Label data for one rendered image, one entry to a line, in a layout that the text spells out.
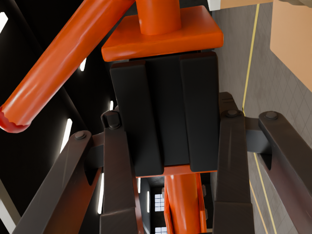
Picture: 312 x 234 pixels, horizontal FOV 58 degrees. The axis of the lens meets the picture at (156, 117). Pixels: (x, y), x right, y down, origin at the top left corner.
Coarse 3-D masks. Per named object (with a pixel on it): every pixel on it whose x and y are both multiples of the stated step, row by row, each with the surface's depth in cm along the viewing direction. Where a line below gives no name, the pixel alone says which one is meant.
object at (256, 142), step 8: (224, 96) 18; (232, 96) 18; (224, 104) 17; (232, 104) 17; (248, 120) 15; (256, 120) 15; (248, 128) 14; (256, 128) 14; (248, 136) 14; (256, 136) 14; (264, 136) 14; (248, 144) 15; (256, 144) 15; (264, 144) 14; (256, 152) 15; (264, 152) 15
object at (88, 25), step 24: (96, 0) 15; (120, 0) 15; (72, 24) 16; (96, 24) 16; (48, 48) 17; (72, 48) 17; (48, 72) 17; (72, 72) 18; (24, 96) 18; (48, 96) 19; (0, 120) 19; (24, 120) 20
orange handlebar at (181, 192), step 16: (144, 0) 13; (160, 0) 13; (176, 0) 14; (144, 16) 14; (160, 16) 14; (176, 16) 14; (144, 32) 14; (160, 32) 14; (176, 176) 19; (192, 176) 19; (176, 192) 19; (192, 192) 20; (176, 208) 20; (192, 208) 20; (176, 224) 21; (192, 224) 21
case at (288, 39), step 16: (272, 16) 35; (288, 16) 30; (304, 16) 26; (272, 32) 35; (288, 32) 30; (304, 32) 26; (272, 48) 36; (288, 48) 31; (304, 48) 27; (288, 64) 31; (304, 64) 27; (304, 80) 28
